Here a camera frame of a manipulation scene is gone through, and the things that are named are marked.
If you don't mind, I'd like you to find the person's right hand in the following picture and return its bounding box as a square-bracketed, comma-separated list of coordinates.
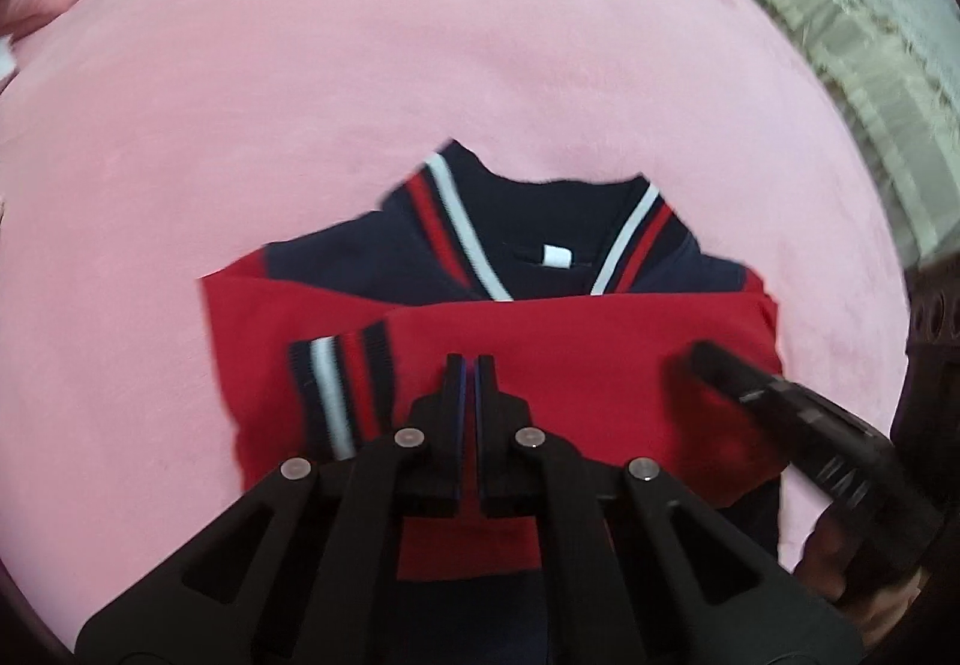
[799, 504, 860, 610]

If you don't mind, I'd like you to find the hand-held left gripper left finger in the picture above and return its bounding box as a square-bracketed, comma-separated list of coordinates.
[73, 354, 470, 665]

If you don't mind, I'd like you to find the red and navy jacket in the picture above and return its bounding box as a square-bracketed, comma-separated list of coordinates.
[199, 138, 787, 665]

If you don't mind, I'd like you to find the pink fleece bed blanket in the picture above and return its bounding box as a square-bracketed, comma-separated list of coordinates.
[0, 0, 912, 636]

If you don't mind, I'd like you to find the white lace covered furniture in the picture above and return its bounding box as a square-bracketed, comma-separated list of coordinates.
[709, 0, 960, 261]

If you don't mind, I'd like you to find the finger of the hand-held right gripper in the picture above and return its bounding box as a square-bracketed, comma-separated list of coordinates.
[686, 339, 890, 508]

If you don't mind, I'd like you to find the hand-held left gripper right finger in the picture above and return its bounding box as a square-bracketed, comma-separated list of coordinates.
[474, 354, 863, 665]

